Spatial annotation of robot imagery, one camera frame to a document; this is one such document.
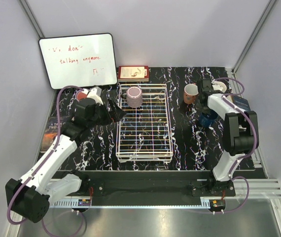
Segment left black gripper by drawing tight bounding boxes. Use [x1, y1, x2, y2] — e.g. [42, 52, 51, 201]
[88, 98, 126, 129]

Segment light blue faceted mug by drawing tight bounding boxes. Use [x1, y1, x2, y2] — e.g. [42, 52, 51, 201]
[212, 81, 227, 94]

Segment salmon square mug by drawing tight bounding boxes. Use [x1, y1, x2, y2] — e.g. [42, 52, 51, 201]
[183, 84, 199, 104]

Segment mauve mug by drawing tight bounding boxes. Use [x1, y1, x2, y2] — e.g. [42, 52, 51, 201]
[121, 86, 142, 108]

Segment dark blue mug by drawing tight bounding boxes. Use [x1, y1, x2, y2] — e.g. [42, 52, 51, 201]
[199, 110, 218, 127]

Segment coral pink tumbler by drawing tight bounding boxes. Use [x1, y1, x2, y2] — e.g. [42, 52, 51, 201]
[75, 90, 89, 101]

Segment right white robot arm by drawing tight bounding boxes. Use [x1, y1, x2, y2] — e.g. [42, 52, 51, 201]
[197, 79, 259, 196]

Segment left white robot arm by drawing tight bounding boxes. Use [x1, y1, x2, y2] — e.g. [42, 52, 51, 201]
[5, 98, 126, 224]

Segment blue book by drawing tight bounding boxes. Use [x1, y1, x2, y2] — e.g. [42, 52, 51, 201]
[231, 95, 251, 111]

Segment red book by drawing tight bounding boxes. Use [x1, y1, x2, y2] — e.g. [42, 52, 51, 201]
[118, 66, 149, 82]

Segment white dry-erase board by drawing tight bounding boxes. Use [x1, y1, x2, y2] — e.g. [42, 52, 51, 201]
[38, 33, 117, 89]

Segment A Tale of Two Cities book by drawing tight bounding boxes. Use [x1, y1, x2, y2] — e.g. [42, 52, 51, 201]
[40, 117, 58, 154]

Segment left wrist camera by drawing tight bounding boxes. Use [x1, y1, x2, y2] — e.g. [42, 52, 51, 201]
[87, 86, 104, 105]

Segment white wire dish rack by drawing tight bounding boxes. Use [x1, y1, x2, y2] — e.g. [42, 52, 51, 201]
[116, 84, 174, 163]

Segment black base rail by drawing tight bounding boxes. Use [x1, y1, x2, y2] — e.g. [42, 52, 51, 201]
[46, 169, 240, 207]

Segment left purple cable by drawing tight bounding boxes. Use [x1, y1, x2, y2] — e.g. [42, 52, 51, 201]
[6, 85, 87, 237]

